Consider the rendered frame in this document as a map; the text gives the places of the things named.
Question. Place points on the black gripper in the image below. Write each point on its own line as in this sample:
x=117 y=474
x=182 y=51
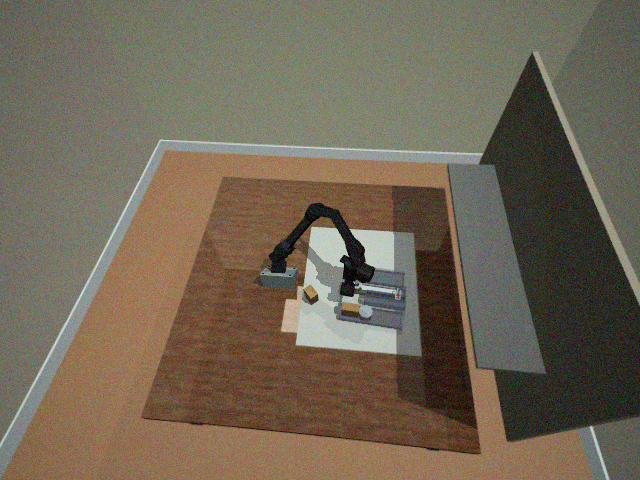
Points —
x=347 y=288

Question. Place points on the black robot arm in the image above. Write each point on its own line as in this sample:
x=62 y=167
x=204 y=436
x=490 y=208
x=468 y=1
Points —
x=355 y=249

